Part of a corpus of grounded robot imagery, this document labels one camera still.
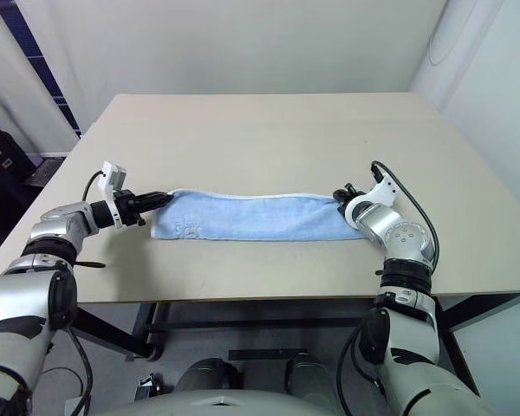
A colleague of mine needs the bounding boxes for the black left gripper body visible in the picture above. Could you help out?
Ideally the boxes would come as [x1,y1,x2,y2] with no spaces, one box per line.
[113,189,147,227]

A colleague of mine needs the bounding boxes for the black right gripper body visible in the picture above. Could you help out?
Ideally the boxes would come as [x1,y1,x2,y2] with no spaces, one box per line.
[337,183,366,204]

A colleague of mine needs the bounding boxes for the light blue towel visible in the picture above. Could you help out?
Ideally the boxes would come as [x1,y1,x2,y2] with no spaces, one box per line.
[150,187,367,242]

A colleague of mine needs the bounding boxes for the dark grey floor mat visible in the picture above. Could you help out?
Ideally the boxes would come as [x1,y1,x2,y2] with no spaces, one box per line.
[24,157,66,187]

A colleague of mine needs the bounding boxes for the black equipment case white labels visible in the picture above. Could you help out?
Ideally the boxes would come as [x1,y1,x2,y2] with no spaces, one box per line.
[0,131,34,218]

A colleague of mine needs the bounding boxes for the dark grey rounded shape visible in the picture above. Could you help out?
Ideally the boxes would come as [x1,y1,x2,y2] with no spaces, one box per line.
[284,350,333,393]
[173,356,240,393]

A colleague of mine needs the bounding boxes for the silver robot torso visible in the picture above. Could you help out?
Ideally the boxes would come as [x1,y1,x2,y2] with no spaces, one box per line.
[93,387,344,416]

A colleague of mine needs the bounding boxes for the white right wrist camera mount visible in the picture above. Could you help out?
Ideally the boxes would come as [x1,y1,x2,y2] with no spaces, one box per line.
[343,170,399,223]

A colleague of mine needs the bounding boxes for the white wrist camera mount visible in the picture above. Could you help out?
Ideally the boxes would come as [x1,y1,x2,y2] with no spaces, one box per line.
[100,160,129,230]
[343,170,399,223]

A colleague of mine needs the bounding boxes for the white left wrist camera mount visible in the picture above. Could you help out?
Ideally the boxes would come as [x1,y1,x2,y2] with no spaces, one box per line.
[100,160,129,230]

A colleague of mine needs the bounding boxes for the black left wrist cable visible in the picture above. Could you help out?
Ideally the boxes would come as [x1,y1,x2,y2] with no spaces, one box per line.
[81,169,108,203]

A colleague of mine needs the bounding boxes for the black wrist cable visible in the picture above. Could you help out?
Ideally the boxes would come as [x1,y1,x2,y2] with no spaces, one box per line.
[81,169,108,203]
[369,160,440,279]

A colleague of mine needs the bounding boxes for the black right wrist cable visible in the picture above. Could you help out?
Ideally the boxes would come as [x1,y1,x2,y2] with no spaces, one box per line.
[369,160,440,279]

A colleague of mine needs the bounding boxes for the black metal table frame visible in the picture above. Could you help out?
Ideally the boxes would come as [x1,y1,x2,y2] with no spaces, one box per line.
[70,292,520,396]

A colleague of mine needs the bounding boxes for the black right upper arm cable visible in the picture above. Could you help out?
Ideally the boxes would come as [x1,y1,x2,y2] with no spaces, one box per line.
[335,317,385,416]

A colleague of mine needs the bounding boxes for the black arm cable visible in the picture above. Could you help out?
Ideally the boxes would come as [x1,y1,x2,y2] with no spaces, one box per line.
[335,317,385,416]
[65,325,95,416]

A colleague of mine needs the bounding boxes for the black left upper arm cable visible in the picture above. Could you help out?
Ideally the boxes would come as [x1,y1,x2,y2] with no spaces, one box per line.
[65,325,95,416]

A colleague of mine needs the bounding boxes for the small metallic floor bracket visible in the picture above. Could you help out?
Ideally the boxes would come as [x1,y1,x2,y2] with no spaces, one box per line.
[135,374,165,400]

